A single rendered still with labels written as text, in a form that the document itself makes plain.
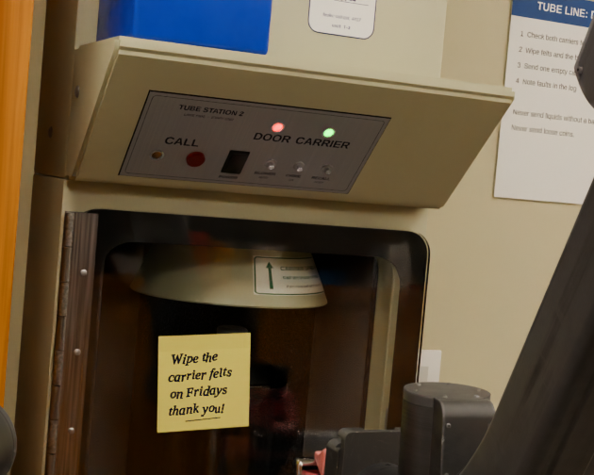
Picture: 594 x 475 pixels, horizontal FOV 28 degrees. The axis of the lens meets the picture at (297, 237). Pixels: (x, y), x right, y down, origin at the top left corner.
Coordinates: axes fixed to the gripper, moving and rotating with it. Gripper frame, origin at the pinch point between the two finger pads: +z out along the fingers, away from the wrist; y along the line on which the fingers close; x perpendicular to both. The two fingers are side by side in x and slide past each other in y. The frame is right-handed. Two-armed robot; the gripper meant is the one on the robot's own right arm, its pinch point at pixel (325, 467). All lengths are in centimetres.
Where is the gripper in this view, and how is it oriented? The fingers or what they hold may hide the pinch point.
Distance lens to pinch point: 95.2
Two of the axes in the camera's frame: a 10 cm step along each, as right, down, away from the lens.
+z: -4.0, -0.9, 9.1
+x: -9.1, -0.6, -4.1
